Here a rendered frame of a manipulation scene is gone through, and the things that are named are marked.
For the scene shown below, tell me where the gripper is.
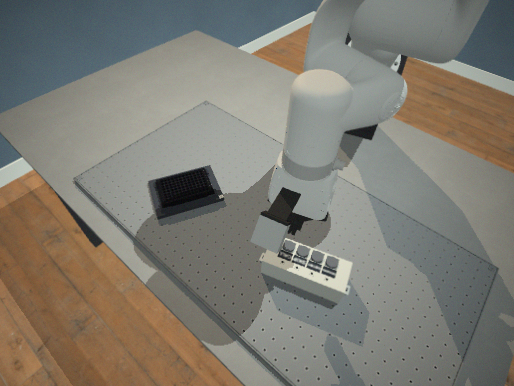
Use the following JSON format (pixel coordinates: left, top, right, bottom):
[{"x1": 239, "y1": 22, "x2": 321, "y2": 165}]
[{"x1": 268, "y1": 150, "x2": 338, "y2": 236}]

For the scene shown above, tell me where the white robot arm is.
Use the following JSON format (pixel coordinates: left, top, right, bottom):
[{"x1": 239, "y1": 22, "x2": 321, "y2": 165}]
[{"x1": 250, "y1": 0, "x2": 489, "y2": 254}]

